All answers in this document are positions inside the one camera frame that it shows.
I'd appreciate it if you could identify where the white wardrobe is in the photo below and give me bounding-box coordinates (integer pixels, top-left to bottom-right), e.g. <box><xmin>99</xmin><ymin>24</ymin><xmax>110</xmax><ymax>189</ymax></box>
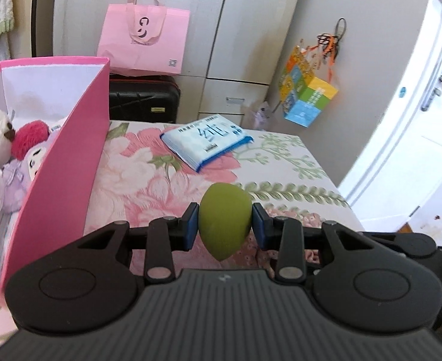
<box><xmin>53</xmin><ymin>0</ymin><xmax>442</xmax><ymax>192</ymax></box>

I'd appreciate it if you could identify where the colourful hanging paper bag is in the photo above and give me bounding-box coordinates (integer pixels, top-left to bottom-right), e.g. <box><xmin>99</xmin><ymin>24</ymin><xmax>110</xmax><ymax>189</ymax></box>
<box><xmin>278</xmin><ymin>33</ymin><xmax>339</xmax><ymax>128</ymax></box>

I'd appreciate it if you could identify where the pink cardboard box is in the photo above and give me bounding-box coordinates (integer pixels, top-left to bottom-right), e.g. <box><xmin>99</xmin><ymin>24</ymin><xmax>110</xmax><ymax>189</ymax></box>
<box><xmin>0</xmin><ymin>56</ymin><xmax>109</xmax><ymax>305</ymax></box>

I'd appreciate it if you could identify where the blue white wipes pack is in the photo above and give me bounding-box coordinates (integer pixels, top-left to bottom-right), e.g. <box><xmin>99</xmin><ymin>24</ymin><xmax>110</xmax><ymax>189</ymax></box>
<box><xmin>160</xmin><ymin>114</ymin><xmax>253</xmax><ymax>172</ymax></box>

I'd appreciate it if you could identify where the green makeup sponge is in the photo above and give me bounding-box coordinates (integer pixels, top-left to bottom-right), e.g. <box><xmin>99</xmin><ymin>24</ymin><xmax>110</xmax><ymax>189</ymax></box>
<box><xmin>198</xmin><ymin>183</ymin><xmax>252</xmax><ymax>261</ymax></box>

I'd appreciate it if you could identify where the floral tablecloth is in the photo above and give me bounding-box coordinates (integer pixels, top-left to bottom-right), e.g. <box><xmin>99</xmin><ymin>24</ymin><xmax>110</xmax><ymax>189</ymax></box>
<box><xmin>0</xmin><ymin>120</ymin><xmax>364</xmax><ymax>350</ymax></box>

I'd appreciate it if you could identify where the red heart plush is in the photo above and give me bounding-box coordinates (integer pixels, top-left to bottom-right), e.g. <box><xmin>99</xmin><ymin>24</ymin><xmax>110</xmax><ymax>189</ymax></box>
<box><xmin>11</xmin><ymin>120</ymin><xmax>50</xmax><ymax>161</ymax></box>

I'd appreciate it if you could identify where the white door with handle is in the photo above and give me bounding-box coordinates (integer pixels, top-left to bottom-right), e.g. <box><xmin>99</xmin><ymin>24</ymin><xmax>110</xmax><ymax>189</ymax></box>
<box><xmin>339</xmin><ymin>0</ymin><xmax>442</xmax><ymax>232</ymax></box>

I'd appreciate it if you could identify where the black suitcase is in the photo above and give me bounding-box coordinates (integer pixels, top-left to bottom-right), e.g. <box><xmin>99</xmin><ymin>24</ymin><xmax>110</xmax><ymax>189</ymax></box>
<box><xmin>109</xmin><ymin>74</ymin><xmax>181</xmax><ymax>123</ymax></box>

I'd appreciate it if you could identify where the pink paper shopping bag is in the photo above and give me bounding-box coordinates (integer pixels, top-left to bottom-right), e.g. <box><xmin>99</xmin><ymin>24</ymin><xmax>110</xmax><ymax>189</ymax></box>
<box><xmin>96</xmin><ymin>0</ymin><xmax>190</xmax><ymax>77</ymax></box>

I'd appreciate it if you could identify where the purple plush doll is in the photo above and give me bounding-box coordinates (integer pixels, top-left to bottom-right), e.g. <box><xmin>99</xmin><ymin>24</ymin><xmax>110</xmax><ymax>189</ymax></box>
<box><xmin>2</xmin><ymin>131</ymin><xmax>58</xmax><ymax>214</ymax></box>

